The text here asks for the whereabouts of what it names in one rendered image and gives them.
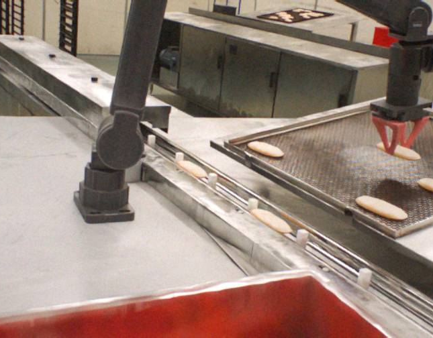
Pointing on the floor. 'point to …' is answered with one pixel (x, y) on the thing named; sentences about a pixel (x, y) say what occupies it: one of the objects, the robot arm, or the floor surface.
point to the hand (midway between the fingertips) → (397, 147)
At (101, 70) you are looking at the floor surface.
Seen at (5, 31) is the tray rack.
